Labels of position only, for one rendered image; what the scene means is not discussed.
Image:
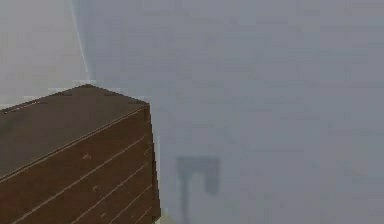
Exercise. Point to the brown wooden chest of drawers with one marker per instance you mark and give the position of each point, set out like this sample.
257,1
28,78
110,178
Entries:
73,156

